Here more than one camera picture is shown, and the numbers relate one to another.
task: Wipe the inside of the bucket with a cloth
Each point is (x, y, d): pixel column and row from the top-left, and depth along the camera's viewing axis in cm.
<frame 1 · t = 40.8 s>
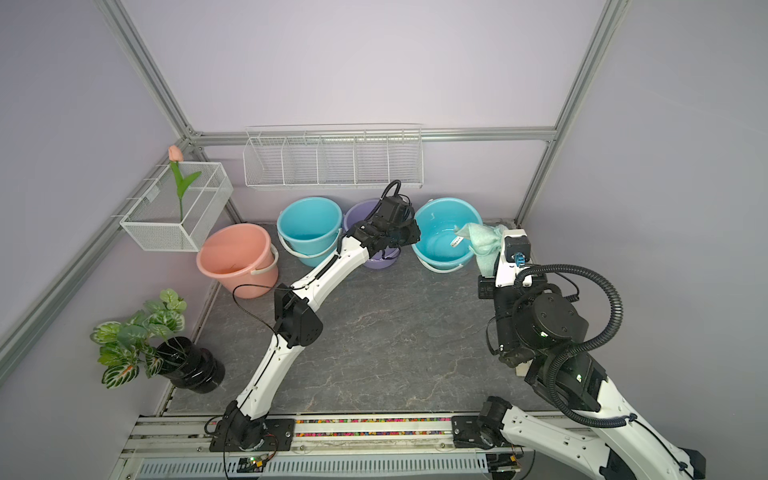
left hand: (425, 233, 89), fingers closed
right hand: (508, 247, 53), fingers closed
front teal plastic bucket: (436, 222, 96), point 20 cm above the table
rear teal plastic bucket: (309, 227, 103), point 14 cm above the table
pink plastic bucket: (240, 257, 103), point 8 cm above the table
potted green leafy plant: (148, 337, 69), point 23 cm above the table

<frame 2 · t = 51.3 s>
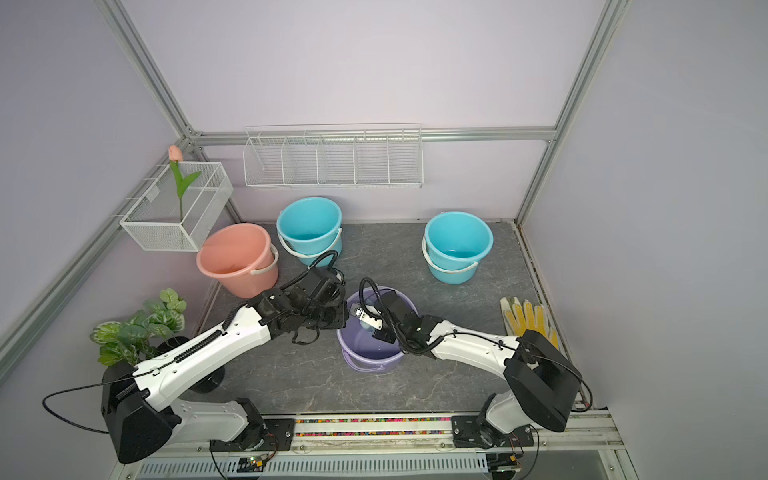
left hand: (347, 318, 76), fingers closed
right hand: (377, 308, 85), fingers closed
front teal plastic bucket: (453, 243, 99), point 14 cm above the table
purple plastic bucket: (363, 347, 88), point 2 cm above the table
yellow white work gloves: (519, 318, 94), point 2 cm above the table
the other named things where they were.

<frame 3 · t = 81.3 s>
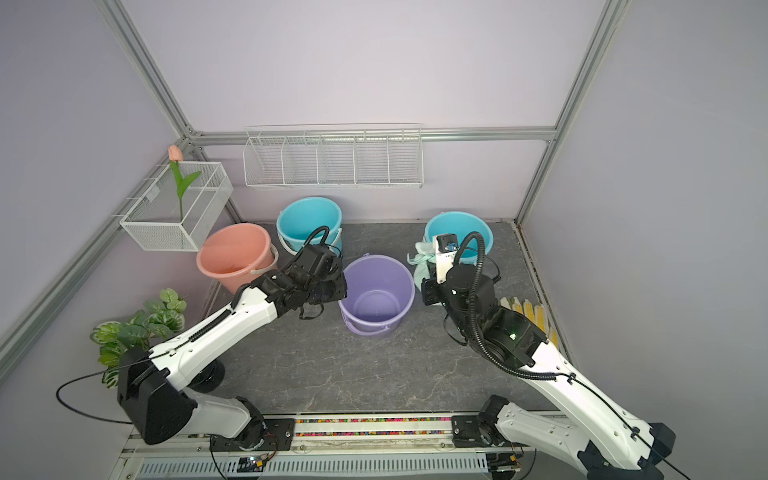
left hand: (347, 287, 79), fingers closed
right hand: (431, 260, 65), fingers closed
purple plastic bucket: (380, 289, 96), point 6 cm above the table
the other named things where they were.

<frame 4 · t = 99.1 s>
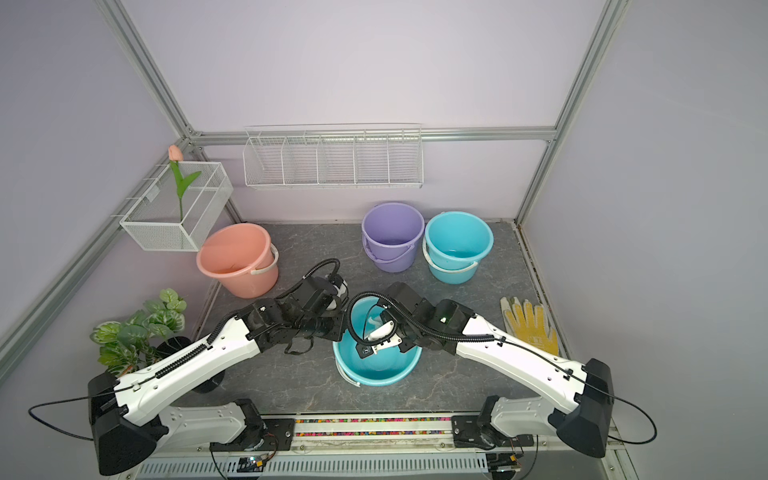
left hand: (346, 326, 73), fingers closed
right hand: (390, 310, 74), fingers closed
rear teal plastic bucket: (387, 368, 85), point 2 cm above the table
purple plastic bucket: (391, 232, 101), point 14 cm above the table
the other named things where they were.

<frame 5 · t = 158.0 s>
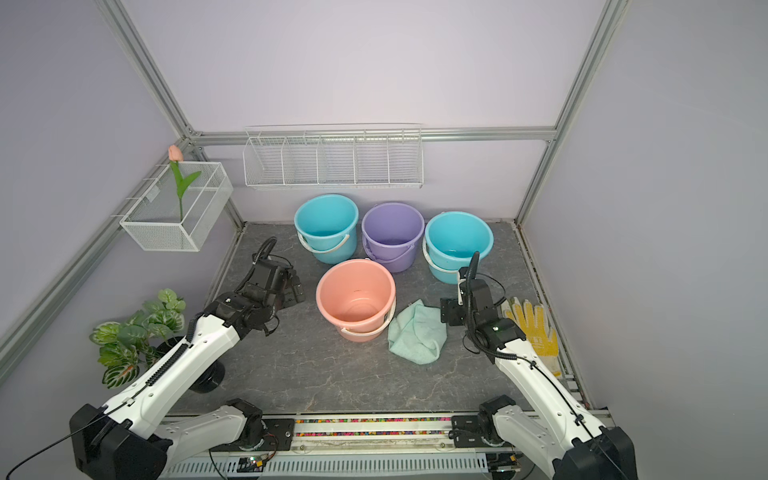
left hand: (282, 291, 79), fingers open
right hand: (458, 298, 83), fingers open
rear teal plastic bucket: (327, 225, 104), point 14 cm above the table
pink plastic bucket: (357, 297, 98), point 3 cm above the table
light green microfiber cloth: (417, 332, 88), point 5 cm above the table
the other named things where they were.

